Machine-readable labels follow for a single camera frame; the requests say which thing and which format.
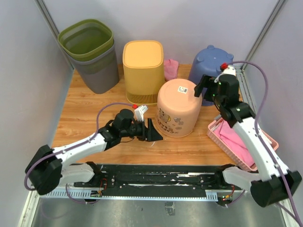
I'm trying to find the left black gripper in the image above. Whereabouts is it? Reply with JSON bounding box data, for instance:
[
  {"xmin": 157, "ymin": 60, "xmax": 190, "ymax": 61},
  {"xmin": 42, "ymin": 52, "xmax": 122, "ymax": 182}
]
[{"xmin": 121, "ymin": 118, "xmax": 163, "ymax": 142}]

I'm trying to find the large blue plastic bucket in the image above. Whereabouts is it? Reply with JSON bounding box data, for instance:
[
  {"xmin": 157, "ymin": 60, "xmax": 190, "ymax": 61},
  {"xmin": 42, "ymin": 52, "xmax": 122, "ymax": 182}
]
[{"xmin": 188, "ymin": 45, "xmax": 234, "ymax": 107}]

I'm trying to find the peach cartoon plastic bucket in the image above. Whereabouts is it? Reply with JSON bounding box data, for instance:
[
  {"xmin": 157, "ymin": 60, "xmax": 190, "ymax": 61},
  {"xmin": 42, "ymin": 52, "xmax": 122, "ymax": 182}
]
[{"xmin": 155, "ymin": 79, "xmax": 202, "ymax": 138}]

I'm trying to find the yellow slatted waste bin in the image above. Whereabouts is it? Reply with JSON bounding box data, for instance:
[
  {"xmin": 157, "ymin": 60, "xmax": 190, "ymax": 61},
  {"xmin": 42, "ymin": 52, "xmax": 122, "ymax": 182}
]
[{"xmin": 123, "ymin": 40, "xmax": 165, "ymax": 105}]

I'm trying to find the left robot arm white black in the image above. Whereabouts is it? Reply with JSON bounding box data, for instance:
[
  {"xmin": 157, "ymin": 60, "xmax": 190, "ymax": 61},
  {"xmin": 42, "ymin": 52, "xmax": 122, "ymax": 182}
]
[{"xmin": 24, "ymin": 109, "xmax": 163, "ymax": 195}]

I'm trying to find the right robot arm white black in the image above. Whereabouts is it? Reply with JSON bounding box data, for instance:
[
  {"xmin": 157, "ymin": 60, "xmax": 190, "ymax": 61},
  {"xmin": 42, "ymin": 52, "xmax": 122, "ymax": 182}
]
[{"xmin": 194, "ymin": 74, "xmax": 302, "ymax": 207}]

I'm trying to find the folded pink shirt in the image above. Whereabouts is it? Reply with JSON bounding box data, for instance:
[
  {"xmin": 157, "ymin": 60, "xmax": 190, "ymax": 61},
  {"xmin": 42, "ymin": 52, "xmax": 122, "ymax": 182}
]
[{"xmin": 164, "ymin": 59, "xmax": 179, "ymax": 81}]

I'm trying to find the pink perforated basket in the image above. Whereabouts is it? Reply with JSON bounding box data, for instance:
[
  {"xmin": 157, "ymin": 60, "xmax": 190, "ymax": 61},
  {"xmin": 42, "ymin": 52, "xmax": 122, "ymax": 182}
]
[{"xmin": 206, "ymin": 117, "xmax": 279, "ymax": 172}]

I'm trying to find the pink towel in basket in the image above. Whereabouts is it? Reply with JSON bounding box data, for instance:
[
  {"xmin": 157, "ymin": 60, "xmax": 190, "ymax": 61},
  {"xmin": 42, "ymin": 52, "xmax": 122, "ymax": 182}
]
[{"xmin": 214, "ymin": 120, "xmax": 255, "ymax": 166}]

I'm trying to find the grey mesh waste bin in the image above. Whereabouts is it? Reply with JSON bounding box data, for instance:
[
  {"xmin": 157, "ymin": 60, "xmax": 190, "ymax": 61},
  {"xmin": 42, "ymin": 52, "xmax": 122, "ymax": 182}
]
[{"xmin": 68, "ymin": 45, "xmax": 119, "ymax": 94}]

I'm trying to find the green mesh waste bin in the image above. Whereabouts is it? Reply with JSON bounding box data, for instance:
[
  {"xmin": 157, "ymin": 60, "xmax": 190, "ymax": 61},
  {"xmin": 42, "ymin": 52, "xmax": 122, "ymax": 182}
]
[{"xmin": 57, "ymin": 19, "xmax": 114, "ymax": 61}]

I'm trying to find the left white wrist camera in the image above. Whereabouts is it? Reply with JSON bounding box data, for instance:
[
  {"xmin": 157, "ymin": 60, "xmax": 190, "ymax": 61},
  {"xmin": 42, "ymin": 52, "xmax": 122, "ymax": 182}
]
[{"xmin": 134, "ymin": 105, "xmax": 148, "ymax": 122}]

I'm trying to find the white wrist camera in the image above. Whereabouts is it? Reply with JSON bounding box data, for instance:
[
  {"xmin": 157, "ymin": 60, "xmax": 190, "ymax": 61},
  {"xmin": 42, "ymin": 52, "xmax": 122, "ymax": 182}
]
[
  {"xmin": 134, "ymin": 105, "xmax": 148, "ymax": 122},
  {"xmin": 214, "ymin": 65, "xmax": 236, "ymax": 83}
]

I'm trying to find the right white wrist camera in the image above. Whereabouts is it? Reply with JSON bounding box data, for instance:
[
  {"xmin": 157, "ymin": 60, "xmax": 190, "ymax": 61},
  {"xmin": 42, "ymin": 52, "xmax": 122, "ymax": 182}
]
[{"xmin": 214, "ymin": 65, "xmax": 236, "ymax": 83}]

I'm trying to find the white slotted cable duct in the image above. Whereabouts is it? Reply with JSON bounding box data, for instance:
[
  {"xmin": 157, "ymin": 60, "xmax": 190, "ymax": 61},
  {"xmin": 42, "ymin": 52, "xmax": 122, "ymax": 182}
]
[{"xmin": 46, "ymin": 189, "xmax": 218, "ymax": 202}]

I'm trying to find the right aluminium frame post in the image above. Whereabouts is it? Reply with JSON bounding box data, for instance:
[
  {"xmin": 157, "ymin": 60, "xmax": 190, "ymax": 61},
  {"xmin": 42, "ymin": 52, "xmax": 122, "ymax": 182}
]
[{"xmin": 245, "ymin": 0, "xmax": 288, "ymax": 61}]

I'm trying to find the aluminium frame post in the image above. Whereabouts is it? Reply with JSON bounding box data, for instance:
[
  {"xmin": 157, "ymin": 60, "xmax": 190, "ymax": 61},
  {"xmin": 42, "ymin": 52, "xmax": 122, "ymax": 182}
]
[
  {"xmin": 245, "ymin": 0, "xmax": 288, "ymax": 61},
  {"xmin": 34, "ymin": 0, "xmax": 74, "ymax": 71}
]

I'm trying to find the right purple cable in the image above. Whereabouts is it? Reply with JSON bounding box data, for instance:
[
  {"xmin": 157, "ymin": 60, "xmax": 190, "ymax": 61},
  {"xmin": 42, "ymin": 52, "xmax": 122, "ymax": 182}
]
[{"xmin": 220, "ymin": 61, "xmax": 303, "ymax": 224}]

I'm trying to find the purple cable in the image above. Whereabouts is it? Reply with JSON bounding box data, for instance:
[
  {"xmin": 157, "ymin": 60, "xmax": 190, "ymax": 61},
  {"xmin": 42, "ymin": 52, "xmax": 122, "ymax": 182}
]
[
  {"xmin": 220, "ymin": 61, "xmax": 303, "ymax": 224},
  {"xmin": 24, "ymin": 102, "xmax": 139, "ymax": 204}
]

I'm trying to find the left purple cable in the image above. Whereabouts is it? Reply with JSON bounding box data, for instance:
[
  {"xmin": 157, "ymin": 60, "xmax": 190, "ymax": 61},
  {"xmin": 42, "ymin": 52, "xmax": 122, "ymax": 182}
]
[{"xmin": 24, "ymin": 102, "xmax": 139, "ymax": 204}]

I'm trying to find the left aluminium frame post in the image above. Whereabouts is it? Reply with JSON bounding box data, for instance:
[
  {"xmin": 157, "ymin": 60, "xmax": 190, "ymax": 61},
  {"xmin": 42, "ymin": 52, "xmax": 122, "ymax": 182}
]
[{"xmin": 34, "ymin": 0, "xmax": 74, "ymax": 71}]

